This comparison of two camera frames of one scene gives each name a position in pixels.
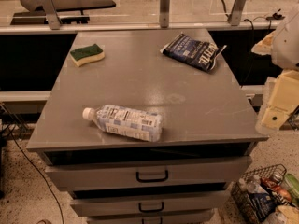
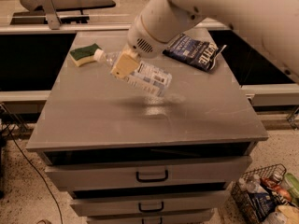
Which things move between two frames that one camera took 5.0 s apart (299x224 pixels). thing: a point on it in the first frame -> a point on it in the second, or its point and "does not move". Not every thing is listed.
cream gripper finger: x=273 y=119 -> x=127 y=62
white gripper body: x=288 y=46 -> x=144 y=41
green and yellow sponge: x=87 y=54 does not move
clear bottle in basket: x=251 y=184 does not move
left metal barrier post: x=49 y=8 does not move
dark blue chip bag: x=196 y=52 does not move
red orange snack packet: x=277 y=187 does not move
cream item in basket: x=283 y=215 does not move
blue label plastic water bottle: x=137 y=123 -> x=148 y=77
